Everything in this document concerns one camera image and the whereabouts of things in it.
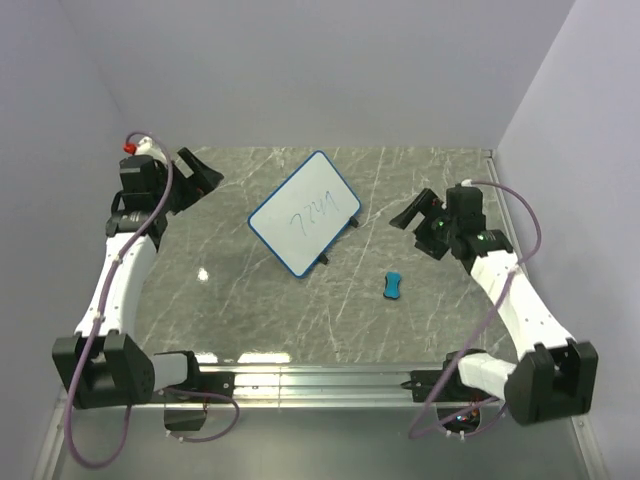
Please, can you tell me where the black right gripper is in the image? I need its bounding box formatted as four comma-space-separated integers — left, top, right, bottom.
390, 189, 458, 261

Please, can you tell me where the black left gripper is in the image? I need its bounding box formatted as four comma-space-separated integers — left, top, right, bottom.
152, 148, 221, 215

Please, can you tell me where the blue whiteboard eraser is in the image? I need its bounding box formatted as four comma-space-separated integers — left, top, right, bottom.
383, 272, 402, 300

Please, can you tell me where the blue framed whiteboard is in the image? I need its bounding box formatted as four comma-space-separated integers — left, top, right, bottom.
248, 150, 362, 278

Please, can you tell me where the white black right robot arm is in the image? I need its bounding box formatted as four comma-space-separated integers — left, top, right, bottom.
390, 180, 599, 425

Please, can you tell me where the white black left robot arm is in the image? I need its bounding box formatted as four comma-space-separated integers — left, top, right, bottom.
52, 141, 224, 409

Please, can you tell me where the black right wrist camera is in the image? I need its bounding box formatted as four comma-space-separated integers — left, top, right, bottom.
446, 184, 486, 234

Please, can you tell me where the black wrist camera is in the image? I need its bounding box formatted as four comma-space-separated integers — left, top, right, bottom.
119, 155, 158, 194
446, 184, 486, 234

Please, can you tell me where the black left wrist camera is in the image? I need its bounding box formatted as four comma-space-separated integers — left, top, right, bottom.
119, 155, 158, 194

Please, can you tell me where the aluminium mounting rail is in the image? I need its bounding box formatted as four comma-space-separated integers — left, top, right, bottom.
201, 364, 413, 409

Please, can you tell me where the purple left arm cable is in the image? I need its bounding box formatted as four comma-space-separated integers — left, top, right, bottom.
62, 131, 241, 469

